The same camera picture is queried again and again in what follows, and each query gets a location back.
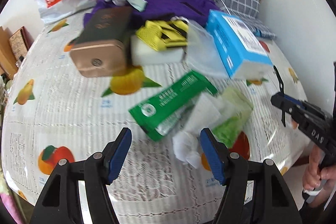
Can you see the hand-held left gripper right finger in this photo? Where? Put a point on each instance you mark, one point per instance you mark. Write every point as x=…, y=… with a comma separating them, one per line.
x=212, y=157

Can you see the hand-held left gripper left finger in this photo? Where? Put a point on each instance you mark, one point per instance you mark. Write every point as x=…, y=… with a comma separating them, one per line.
x=120, y=157

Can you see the white cloth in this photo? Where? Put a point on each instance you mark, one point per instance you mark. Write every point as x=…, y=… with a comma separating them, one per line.
x=186, y=148

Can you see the light green tissue pack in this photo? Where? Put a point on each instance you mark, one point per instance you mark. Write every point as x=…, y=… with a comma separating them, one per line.
x=231, y=119

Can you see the person's right hand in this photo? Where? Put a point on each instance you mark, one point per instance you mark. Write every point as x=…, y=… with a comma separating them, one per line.
x=312, y=171

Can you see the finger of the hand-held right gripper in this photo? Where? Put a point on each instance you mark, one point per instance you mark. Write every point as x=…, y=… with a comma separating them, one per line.
x=283, y=117
x=279, y=81

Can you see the white sponge block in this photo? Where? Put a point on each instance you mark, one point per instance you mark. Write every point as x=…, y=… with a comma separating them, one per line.
x=155, y=56

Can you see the dark case with gold end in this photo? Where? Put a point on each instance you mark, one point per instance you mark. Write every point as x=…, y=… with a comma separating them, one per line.
x=105, y=37

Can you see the yellow black pouch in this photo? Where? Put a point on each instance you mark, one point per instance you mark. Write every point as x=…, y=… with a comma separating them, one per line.
x=157, y=33

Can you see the purple towel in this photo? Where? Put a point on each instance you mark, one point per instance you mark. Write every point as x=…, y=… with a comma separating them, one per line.
x=168, y=2

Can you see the dark green wipes packet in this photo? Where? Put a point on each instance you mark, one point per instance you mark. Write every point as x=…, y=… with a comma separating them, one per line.
x=168, y=106

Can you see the blue cardboard box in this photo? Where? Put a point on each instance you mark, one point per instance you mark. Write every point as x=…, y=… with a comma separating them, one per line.
x=236, y=43

